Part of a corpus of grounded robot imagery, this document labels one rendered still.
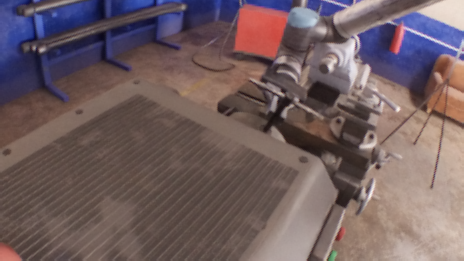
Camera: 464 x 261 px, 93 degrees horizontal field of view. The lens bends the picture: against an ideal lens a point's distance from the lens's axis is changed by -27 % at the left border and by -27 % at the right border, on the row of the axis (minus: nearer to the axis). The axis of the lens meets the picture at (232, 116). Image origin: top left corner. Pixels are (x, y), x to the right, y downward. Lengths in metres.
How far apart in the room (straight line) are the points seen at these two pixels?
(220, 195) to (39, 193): 0.25
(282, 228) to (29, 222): 0.32
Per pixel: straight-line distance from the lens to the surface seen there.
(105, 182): 0.41
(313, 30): 0.88
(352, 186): 1.35
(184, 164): 0.43
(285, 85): 0.78
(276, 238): 0.37
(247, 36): 4.12
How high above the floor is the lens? 1.63
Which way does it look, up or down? 33 degrees down
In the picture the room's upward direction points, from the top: 9 degrees clockwise
